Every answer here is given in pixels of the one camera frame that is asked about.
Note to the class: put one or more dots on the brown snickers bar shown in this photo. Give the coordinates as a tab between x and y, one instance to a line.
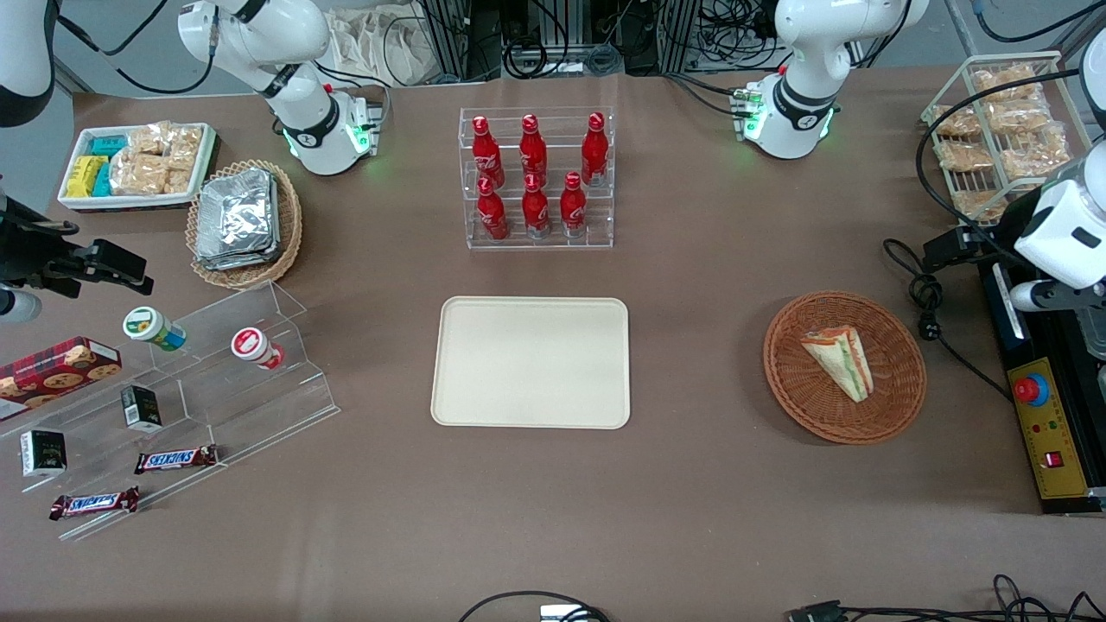
93	503
175	460

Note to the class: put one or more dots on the beige plastic tray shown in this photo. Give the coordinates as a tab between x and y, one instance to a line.
527	363

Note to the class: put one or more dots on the clear acrylic stepped display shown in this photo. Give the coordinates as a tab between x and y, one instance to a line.
259	415

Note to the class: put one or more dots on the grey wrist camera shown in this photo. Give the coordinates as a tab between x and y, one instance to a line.
17	306
1050	296

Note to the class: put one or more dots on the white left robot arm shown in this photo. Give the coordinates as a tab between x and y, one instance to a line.
804	52

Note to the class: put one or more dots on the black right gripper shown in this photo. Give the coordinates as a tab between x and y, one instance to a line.
33	259

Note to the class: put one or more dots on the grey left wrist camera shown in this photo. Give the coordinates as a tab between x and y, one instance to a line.
1050	296

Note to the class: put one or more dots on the white fabric bag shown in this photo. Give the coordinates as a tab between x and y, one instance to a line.
380	43

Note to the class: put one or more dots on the white rectangular snack tray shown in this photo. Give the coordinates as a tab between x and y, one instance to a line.
78	203

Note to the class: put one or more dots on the red cola bottle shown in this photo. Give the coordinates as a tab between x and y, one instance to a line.
492	216
533	151
573	207
486	155
594	151
536	212

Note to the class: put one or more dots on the aluminium frame post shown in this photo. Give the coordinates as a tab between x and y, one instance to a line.
678	34
448	39

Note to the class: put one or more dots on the clear acrylic bottle rack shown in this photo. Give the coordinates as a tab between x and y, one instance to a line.
603	226

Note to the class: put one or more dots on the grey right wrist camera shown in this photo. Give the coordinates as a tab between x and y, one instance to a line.
17	306

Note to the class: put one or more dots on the black yellow control box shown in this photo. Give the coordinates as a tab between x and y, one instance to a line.
1050	449

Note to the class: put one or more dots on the clear plastic container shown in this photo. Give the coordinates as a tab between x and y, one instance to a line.
1096	341

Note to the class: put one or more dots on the teal snack pack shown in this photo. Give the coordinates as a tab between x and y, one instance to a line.
108	145
103	180

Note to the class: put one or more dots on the small black carton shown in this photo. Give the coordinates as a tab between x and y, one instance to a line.
45	453
141	408

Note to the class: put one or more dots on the bagged fried snack pack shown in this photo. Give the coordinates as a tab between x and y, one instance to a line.
955	121
1007	79
963	155
976	203
1020	117
1037	155

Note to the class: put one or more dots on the clear bagged rice cracker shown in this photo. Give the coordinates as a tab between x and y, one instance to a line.
149	138
178	181
138	173
186	147

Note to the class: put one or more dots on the yellow snack pack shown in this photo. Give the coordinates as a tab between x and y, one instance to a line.
84	175

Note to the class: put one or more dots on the silver foil pack stack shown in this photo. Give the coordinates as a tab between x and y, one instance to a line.
238	216

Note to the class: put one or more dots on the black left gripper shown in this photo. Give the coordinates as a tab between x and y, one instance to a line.
978	243

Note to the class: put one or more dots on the triangular sandwich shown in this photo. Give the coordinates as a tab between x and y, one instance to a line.
842	358

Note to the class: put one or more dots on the green lid drink cup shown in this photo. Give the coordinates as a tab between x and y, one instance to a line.
147	326

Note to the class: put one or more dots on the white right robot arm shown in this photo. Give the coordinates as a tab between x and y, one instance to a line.
259	34

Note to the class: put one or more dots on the light oval wicker basket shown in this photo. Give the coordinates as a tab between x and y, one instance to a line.
289	233

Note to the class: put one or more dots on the red cookie box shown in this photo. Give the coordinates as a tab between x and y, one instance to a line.
52	371

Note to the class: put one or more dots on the brown round wicker basket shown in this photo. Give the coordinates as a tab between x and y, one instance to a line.
808	406

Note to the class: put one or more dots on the red lid drink cup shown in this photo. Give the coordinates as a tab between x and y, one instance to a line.
252	345

